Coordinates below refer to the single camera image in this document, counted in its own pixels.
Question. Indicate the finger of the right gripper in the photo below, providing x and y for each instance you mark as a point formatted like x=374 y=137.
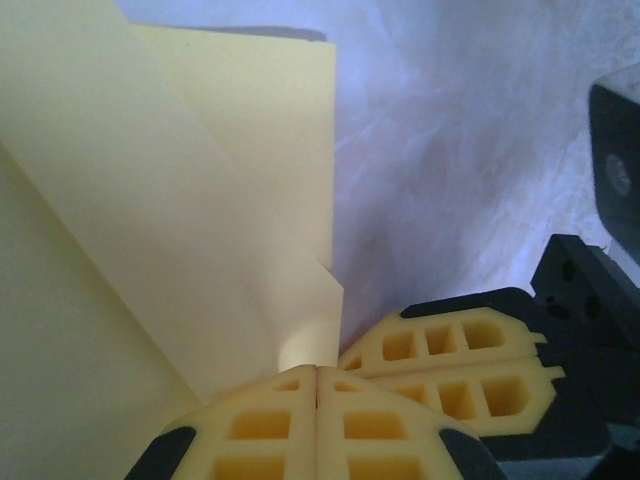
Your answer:
x=419 y=340
x=430 y=387

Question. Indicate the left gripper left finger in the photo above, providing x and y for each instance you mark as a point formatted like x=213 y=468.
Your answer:
x=260 y=425

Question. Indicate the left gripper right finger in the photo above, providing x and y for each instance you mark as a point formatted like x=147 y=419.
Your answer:
x=380 y=425

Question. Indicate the yellow paper sheet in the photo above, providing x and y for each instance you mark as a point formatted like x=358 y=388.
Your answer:
x=150 y=200

